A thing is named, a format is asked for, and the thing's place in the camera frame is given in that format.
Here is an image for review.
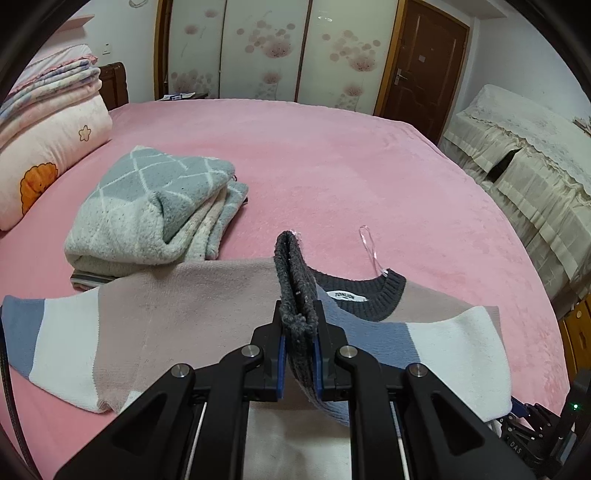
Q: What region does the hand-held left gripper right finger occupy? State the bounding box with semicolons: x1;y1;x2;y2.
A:
313;300;539;480

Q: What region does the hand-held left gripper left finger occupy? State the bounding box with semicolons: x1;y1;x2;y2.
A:
53;300;289;480

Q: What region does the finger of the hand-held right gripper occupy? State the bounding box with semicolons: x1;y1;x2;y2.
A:
501;401;559;437

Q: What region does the colour-block knit sweater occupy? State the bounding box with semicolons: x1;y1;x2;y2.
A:
0;230;514;480

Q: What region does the wooden cabinet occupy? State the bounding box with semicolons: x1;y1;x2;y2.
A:
556;295;591;372

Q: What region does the clear plastic tag loop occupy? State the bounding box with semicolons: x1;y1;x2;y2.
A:
358;225;393;278

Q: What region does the pink bed blanket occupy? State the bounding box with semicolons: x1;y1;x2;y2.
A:
0;98;573;480

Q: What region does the folded teal white fleece sweater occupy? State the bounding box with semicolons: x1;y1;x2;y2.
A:
64;145;250;278

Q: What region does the folded striped garment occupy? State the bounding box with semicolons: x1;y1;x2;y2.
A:
69;270;122;291

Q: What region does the cream lace covered furniture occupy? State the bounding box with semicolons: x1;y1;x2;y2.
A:
438;83;591;320

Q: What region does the floral sliding door wardrobe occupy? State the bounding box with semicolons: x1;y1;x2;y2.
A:
154;0;409;117

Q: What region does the brown wooden door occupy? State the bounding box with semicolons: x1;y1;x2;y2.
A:
374;0;471;145

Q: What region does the wooden headboard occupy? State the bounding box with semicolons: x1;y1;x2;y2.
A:
98;62;130;112

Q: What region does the stack of folded pastel blankets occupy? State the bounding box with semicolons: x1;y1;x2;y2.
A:
0;44;103;149

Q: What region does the black cable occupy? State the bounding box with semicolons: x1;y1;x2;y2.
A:
0;342;38;472

